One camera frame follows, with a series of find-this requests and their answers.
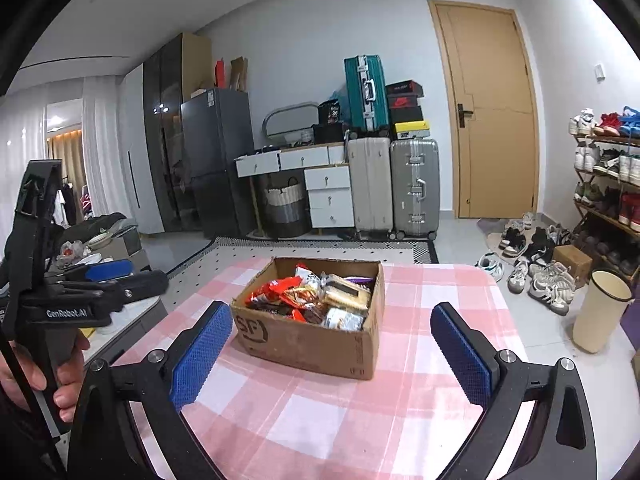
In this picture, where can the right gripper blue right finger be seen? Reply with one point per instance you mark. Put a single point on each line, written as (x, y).
(468, 352)

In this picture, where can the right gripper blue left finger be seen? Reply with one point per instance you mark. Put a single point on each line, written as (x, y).
(194, 352)

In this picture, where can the red oreo snack pack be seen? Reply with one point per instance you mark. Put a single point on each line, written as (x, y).
(281, 291)

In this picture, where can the white black printed snack bag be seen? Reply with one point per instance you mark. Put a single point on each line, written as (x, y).
(308, 278)

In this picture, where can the beige black snack packet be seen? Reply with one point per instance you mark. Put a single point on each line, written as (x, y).
(336, 292)

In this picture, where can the pink plaid tablecloth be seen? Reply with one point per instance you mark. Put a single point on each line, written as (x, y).
(262, 420)

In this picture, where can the grey white side cabinet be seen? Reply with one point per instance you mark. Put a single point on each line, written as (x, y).
(112, 294)

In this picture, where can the white striped sneakers on floor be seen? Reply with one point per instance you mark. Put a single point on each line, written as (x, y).
(554, 287)

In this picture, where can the SF Express cardboard box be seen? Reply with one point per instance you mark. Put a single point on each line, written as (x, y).
(302, 338)

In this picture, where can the white curtain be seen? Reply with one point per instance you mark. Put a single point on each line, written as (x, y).
(101, 146)

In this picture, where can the small cardboard box on floor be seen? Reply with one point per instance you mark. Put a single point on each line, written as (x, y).
(577, 263)

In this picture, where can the cream waste bin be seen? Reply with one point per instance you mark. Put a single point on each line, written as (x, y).
(608, 296)

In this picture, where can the woven laundry basket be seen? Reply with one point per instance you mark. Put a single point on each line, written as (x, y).
(286, 209)

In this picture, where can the silver aluminium suitcase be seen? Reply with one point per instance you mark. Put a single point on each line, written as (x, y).
(416, 187)

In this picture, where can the wooden shoe rack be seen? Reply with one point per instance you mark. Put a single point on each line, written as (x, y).
(606, 161)

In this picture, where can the white drawer desk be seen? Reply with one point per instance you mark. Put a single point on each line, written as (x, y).
(326, 179)

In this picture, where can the dark grey refrigerator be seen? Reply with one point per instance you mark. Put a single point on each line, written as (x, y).
(217, 130)

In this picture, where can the beige hard suitcase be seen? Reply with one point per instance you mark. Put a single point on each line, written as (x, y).
(372, 197)

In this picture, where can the oval mirror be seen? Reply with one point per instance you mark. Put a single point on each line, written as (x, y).
(290, 119)

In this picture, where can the stacked shoe boxes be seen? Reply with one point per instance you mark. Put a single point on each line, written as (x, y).
(404, 107)

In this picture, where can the black glass cabinet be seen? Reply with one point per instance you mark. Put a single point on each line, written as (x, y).
(170, 75)

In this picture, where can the teal suitcase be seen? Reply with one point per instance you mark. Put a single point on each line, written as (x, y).
(366, 94)

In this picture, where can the wooden door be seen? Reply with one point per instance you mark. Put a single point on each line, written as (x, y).
(492, 110)

